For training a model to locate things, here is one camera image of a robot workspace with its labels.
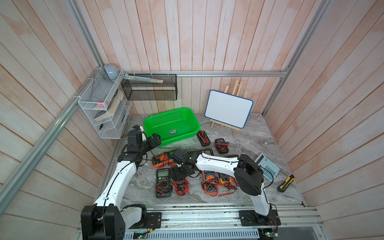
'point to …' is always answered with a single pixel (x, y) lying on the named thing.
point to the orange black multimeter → (210, 182)
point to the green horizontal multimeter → (209, 151)
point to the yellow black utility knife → (283, 186)
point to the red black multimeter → (182, 186)
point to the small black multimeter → (221, 145)
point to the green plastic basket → (172, 125)
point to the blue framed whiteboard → (228, 109)
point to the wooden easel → (237, 90)
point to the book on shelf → (113, 104)
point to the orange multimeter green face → (161, 160)
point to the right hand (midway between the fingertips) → (177, 175)
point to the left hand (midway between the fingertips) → (155, 141)
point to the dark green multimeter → (163, 183)
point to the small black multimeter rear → (203, 138)
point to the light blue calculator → (263, 161)
